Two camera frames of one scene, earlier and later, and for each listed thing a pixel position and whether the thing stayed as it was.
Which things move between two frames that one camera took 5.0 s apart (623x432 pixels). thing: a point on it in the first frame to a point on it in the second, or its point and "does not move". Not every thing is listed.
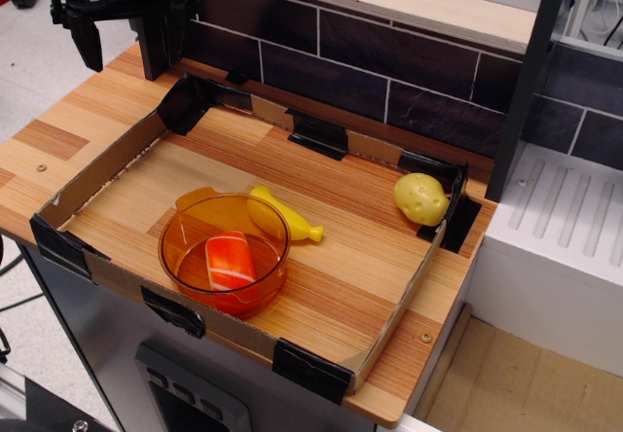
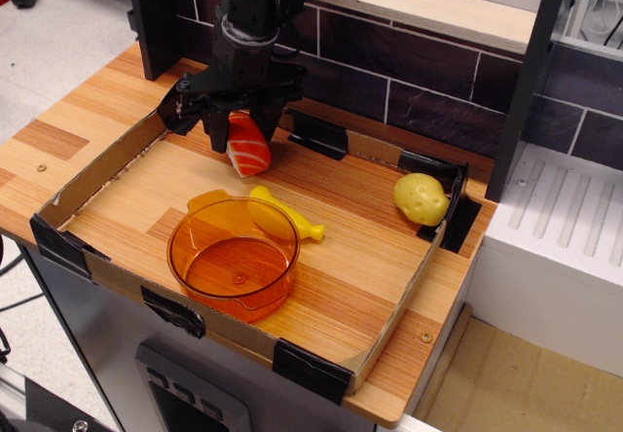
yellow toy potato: x=421 y=198 does not move
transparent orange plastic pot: x=228 y=251 does not move
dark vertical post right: x=525 y=102 does not move
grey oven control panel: x=183 y=398 does not move
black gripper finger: x=86 y=37 to x=217 y=124
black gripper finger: x=162 y=40 to x=268 y=117
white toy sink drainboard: x=549 y=266 does not move
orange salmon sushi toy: x=229 y=260 to x=247 y=147
